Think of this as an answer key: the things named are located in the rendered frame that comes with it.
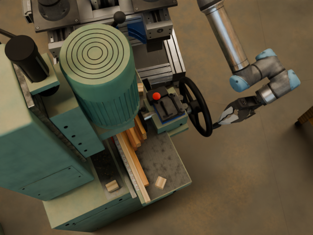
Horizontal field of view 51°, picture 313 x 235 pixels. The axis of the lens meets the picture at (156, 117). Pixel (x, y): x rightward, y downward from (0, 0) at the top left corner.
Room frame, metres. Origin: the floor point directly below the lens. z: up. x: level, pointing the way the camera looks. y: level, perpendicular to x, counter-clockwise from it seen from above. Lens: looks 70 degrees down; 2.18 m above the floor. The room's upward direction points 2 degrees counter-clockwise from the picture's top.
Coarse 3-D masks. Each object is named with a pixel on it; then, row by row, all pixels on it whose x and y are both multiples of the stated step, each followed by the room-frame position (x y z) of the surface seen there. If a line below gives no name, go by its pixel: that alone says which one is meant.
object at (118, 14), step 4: (116, 12) 0.59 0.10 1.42; (120, 12) 0.59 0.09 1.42; (116, 16) 0.58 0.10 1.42; (120, 16) 0.57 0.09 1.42; (124, 16) 0.58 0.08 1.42; (116, 20) 0.57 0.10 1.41; (120, 20) 0.57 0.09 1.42; (124, 20) 0.57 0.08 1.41; (112, 24) 0.57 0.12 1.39; (116, 24) 0.57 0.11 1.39
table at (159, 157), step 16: (144, 96) 0.57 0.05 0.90; (144, 112) 0.49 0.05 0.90; (176, 128) 0.43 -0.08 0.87; (144, 144) 0.36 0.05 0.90; (160, 144) 0.35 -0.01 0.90; (144, 160) 0.29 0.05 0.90; (160, 160) 0.29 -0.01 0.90; (176, 160) 0.29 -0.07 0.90; (160, 176) 0.23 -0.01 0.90; (176, 176) 0.22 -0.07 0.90; (160, 192) 0.17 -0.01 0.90
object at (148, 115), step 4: (140, 112) 0.46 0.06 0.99; (148, 112) 0.47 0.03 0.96; (152, 112) 0.47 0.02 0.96; (140, 116) 0.44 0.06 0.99; (144, 116) 0.45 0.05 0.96; (148, 116) 0.45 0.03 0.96; (140, 120) 0.43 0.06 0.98; (144, 120) 0.42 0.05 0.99; (144, 124) 0.41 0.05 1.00; (144, 128) 0.40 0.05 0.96
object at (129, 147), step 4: (124, 132) 0.39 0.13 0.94; (124, 140) 0.36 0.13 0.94; (128, 140) 0.36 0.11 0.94; (128, 144) 0.35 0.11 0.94; (128, 148) 0.33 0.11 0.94; (132, 148) 0.33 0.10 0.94; (132, 152) 0.31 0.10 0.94; (132, 156) 0.30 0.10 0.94; (136, 156) 0.30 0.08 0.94; (136, 160) 0.28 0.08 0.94; (136, 164) 0.27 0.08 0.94; (136, 168) 0.25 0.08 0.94; (140, 168) 0.25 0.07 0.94; (140, 172) 0.24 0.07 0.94; (140, 176) 0.22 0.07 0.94; (144, 176) 0.22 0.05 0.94; (144, 180) 0.20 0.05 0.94; (144, 184) 0.19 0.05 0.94; (148, 184) 0.19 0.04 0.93
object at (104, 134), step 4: (132, 120) 0.40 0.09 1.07; (128, 124) 0.39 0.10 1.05; (132, 124) 0.40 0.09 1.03; (96, 128) 0.37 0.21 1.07; (100, 128) 0.37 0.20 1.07; (120, 128) 0.38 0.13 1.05; (124, 128) 0.38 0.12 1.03; (128, 128) 0.39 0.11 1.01; (100, 132) 0.36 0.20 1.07; (104, 132) 0.36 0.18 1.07; (108, 132) 0.36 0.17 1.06; (112, 132) 0.36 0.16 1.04; (116, 132) 0.37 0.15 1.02; (120, 132) 0.37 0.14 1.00; (100, 136) 0.35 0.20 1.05; (104, 136) 0.35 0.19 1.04; (108, 136) 0.36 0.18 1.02
